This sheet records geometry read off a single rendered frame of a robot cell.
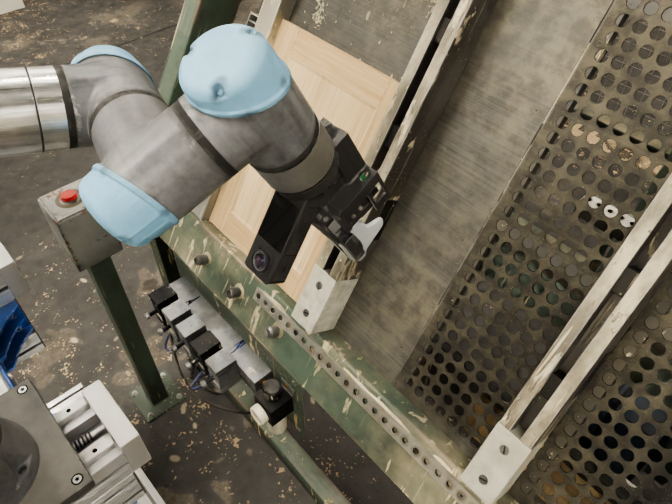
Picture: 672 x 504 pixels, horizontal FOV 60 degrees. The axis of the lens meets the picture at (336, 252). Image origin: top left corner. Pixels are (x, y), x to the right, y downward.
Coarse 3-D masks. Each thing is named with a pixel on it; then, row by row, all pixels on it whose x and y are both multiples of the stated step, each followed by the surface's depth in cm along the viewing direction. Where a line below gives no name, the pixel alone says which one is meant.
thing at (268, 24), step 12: (264, 0) 121; (276, 0) 119; (288, 0) 119; (264, 12) 121; (276, 12) 119; (288, 12) 121; (264, 24) 121; (276, 24) 121; (264, 36) 122; (276, 36) 122; (216, 192) 136; (204, 204) 137; (204, 216) 138
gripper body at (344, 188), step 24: (336, 144) 56; (336, 168) 56; (360, 168) 61; (312, 192) 55; (336, 192) 61; (360, 192) 60; (384, 192) 64; (336, 216) 61; (360, 216) 65; (336, 240) 62
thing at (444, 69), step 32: (448, 0) 91; (480, 0) 90; (448, 32) 91; (480, 32) 95; (416, 64) 95; (448, 64) 94; (416, 96) 95; (448, 96) 99; (384, 128) 100; (416, 128) 98; (384, 160) 100; (416, 160) 103; (384, 224) 108; (320, 256) 110; (320, 288) 110; (352, 288) 114; (320, 320) 112
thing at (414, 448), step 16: (256, 288) 124; (272, 304) 121; (288, 320) 119; (304, 336) 116; (320, 352) 114; (336, 368) 111; (352, 384) 109; (368, 400) 107; (384, 416) 104; (400, 432) 102; (416, 448) 101; (432, 464) 99; (448, 480) 97; (464, 496) 95
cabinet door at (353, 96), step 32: (288, 32) 120; (288, 64) 121; (320, 64) 115; (352, 64) 110; (320, 96) 116; (352, 96) 111; (384, 96) 106; (352, 128) 111; (224, 192) 135; (256, 192) 129; (224, 224) 136; (256, 224) 129; (288, 288) 123
